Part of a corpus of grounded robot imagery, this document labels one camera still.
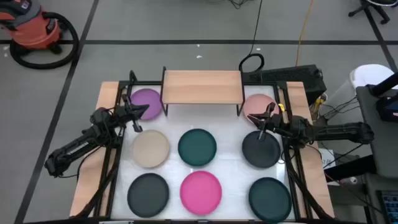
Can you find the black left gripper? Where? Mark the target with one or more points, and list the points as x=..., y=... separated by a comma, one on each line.
x=122, y=114

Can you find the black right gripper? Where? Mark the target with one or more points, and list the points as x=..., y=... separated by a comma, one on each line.
x=278, y=123

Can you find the light pink plate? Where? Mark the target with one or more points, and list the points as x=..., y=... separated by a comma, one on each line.
x=258, y=104

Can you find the purple plate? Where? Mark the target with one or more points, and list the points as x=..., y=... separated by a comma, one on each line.
x=149, y=99

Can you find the black plate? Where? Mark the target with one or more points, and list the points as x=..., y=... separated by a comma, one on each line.
x=261, y=152

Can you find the beige plate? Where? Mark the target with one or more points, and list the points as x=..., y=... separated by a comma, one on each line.
x=150, y=149

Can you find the dark teal plate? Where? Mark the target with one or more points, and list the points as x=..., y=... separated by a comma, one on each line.
x=197, y=147
x=270, y=200

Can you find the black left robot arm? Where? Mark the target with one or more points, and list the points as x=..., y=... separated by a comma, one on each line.
x=71, y=149

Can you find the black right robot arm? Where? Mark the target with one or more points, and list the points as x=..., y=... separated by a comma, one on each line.
x=335, y=130

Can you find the wooden shelf with black legs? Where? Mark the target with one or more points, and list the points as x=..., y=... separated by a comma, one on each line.
x=202, y=87

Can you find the white glossy table sheet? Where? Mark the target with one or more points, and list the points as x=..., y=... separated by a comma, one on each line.
x=230, y=124

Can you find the black computer case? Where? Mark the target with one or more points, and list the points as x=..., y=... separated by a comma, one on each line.
x=295, y=76

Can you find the white paper sheet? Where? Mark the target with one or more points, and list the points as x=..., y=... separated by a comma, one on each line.
x=328, y=158

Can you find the dark grey plate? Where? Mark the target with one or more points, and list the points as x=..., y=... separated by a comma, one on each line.
x=148, y=195

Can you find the magenta plate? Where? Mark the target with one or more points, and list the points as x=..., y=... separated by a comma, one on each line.
x=201, y=193

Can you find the red shop vacuum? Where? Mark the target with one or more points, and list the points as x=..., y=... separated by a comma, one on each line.
x=46, y=65

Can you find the white bin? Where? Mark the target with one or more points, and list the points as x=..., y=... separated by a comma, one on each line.
x=367, y=74

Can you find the grey cart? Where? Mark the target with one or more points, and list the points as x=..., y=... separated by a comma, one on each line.
x=385, y=146

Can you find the orange shop vacuum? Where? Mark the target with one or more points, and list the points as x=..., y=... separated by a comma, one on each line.
x=34, y=31

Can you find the black office chair base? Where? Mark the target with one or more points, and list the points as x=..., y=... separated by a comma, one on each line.
x=370, y=7

